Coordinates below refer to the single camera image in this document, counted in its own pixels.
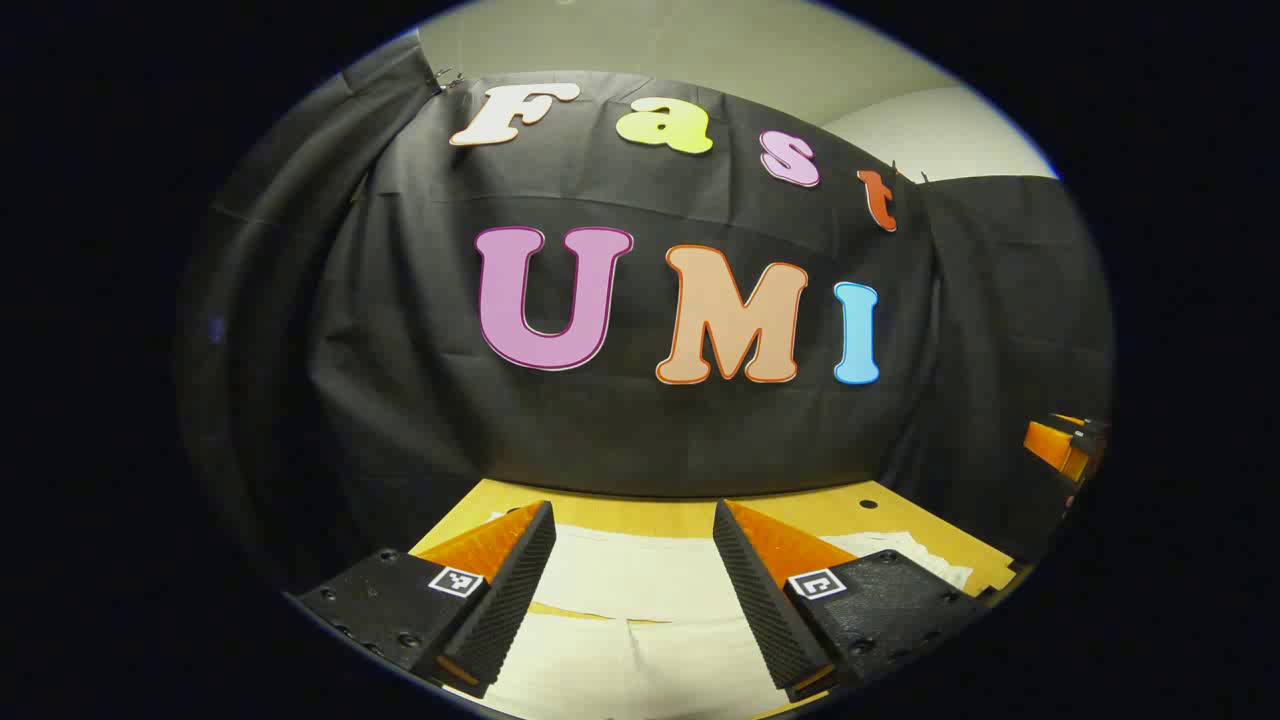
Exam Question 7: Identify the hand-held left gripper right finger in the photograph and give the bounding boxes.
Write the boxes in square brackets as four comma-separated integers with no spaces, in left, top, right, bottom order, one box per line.
[713,500,991,702]

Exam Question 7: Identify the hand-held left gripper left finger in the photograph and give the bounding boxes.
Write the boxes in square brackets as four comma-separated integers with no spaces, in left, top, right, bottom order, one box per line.
[290,501,557,698]

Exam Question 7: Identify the white jeans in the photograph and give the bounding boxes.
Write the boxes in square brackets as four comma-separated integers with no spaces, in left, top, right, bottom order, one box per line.
[470,512,976,720]

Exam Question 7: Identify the black backdrop cloth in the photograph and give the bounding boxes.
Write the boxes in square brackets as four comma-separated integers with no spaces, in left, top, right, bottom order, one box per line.
[175,30,1116,591]

